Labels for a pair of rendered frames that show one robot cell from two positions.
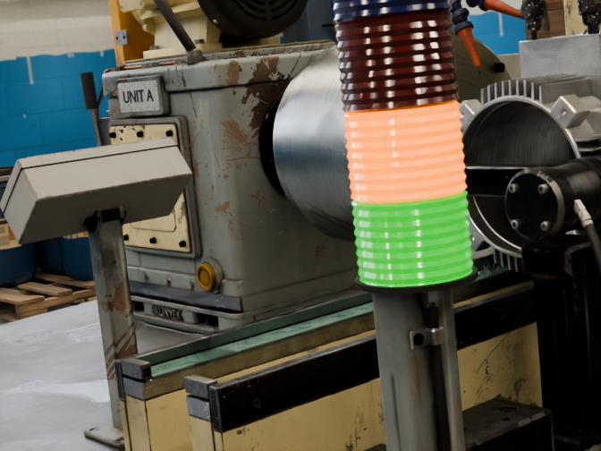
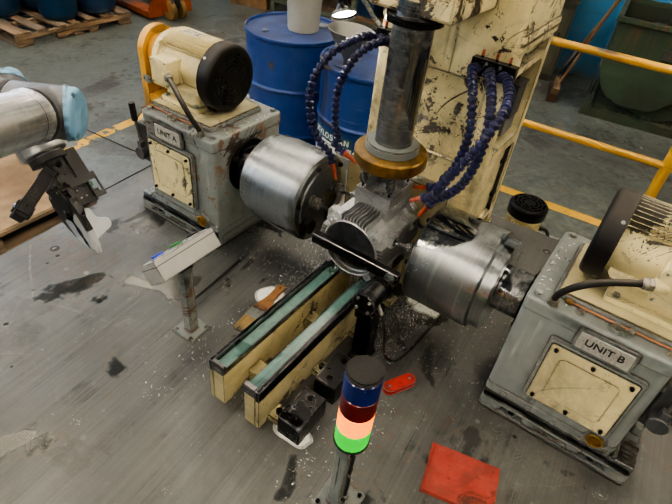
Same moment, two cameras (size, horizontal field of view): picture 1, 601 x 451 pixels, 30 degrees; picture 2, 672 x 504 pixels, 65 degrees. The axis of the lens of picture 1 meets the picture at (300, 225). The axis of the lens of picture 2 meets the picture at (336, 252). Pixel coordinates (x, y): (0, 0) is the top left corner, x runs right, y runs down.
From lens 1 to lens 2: 0.73 m
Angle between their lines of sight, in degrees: 36
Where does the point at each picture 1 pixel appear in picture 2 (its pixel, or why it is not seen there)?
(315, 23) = not seen: outside the picture
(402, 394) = (342, 462)
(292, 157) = (250, 197)
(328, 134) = (269, 199)
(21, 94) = not seen: outside the picture
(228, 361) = (249, 350)
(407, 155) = (360, 431)
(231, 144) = (217, 175)
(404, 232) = (354, 443)
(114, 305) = (188, 296)
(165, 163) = (210, 243)
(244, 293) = (219, 230)
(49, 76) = not seen: outside the picture
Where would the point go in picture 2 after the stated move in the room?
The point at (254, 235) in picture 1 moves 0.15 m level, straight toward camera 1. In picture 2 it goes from (224, 208) to (233, 239)
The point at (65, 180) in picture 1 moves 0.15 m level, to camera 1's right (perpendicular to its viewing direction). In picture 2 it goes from (173, 267) to (243, 259)
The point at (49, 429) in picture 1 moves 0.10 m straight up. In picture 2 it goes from (154, 323) to (149, 295)
